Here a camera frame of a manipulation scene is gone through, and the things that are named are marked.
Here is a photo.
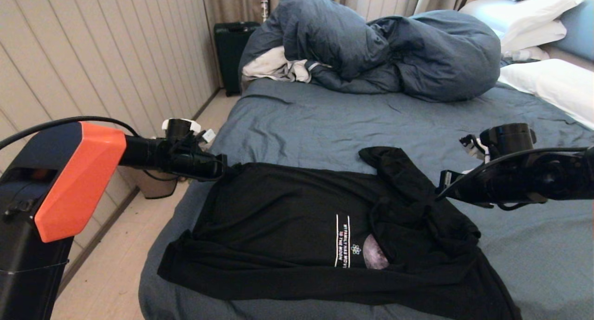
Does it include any black printed t-shirt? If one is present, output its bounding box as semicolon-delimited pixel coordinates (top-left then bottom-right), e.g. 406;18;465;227
158;147;523;320

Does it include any bronze trash bin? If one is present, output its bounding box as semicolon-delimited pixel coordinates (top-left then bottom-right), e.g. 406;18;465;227
136;169;178;199

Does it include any black suitcase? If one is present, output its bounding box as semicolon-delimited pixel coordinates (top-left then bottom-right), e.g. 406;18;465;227
214;22;260;96

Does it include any bed with blue sheet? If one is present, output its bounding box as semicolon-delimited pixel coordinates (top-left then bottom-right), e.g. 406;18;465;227
138;77;594;320

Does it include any long white pillow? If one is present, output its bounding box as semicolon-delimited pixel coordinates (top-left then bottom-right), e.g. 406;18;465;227
499;58;594;130

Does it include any crumpled dark blue duvet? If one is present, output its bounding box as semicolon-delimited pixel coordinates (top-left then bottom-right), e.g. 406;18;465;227
239;0;502;102

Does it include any small white pillow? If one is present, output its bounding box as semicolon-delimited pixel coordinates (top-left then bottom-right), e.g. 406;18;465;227
502;46;550;61

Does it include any flat white pillow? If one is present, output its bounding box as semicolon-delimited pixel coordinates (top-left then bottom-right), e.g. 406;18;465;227
499;20;568;53

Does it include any large white pillow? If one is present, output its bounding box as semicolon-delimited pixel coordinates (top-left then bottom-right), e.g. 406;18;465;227
459;0;585;41

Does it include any blue padded headboard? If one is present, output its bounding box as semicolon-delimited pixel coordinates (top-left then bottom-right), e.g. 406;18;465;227
557;0;594;62

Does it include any white sheer curtain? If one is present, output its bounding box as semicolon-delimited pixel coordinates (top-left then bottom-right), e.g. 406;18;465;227
355;0;424;22

